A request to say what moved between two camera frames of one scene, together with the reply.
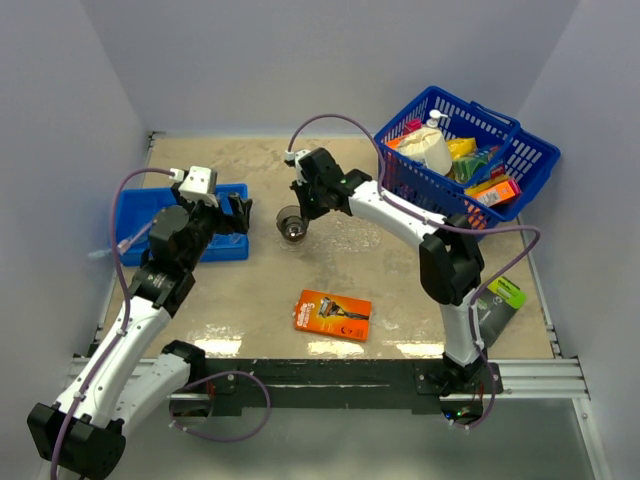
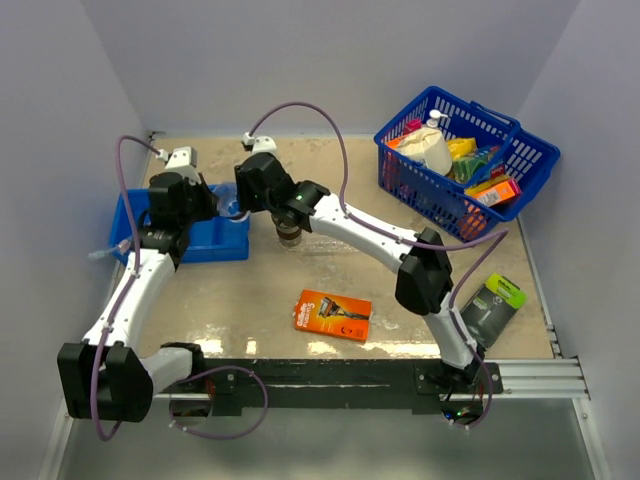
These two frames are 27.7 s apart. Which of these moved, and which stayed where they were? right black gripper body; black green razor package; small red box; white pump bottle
Moved: right black gripper body
Stayed: small red box; black green razor package; white pump bottle
